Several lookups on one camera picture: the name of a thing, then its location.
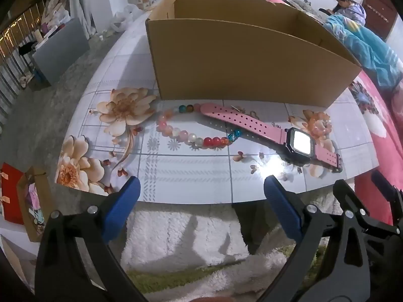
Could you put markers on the small cardboard box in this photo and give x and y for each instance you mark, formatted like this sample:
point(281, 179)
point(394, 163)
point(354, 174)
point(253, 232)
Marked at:
point(47, 192)

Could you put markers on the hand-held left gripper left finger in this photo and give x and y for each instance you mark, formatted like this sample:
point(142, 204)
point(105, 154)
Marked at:
point(122, 207)

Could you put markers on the brown door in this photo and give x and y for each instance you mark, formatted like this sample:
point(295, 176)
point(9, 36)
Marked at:
point(381, 9)

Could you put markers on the red gift box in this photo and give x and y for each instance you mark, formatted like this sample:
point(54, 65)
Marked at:
point(12, 192)

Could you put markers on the gold drop earring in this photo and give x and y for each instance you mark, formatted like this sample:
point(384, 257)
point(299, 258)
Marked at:
point(238, 108)

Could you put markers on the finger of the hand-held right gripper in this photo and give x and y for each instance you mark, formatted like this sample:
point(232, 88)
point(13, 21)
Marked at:
point(346, 195)
point(382, 185)

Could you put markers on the metal balcony railing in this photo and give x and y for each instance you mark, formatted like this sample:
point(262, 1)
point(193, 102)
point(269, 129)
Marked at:
point(12, 53)

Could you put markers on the grey patterned pillow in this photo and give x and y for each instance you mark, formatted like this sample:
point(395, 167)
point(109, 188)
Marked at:
point(302, 4)

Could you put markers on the white curtain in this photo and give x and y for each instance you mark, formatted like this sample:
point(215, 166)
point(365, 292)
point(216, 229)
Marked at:
point(78, 0)

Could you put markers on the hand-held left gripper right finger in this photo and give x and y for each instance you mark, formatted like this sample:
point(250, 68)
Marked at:
point(283, 207)

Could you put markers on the green fluffy cloth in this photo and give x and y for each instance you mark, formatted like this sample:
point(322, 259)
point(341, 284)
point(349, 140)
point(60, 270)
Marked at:
point(189, 276)

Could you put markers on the large cardboard box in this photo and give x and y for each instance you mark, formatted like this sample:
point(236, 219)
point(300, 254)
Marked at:
point(236, 63)

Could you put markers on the grey cabinet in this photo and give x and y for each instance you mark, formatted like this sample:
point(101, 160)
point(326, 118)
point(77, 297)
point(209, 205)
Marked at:
point(59, 53)

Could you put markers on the blue patterned blanket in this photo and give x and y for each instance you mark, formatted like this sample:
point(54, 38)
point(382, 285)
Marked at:
point(368, 44)

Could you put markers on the white fluffy rug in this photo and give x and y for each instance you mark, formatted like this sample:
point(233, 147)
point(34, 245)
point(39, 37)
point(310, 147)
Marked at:
point(176, 236)

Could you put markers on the white plastic bag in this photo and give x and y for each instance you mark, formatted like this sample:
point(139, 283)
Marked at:
point(124, 17)

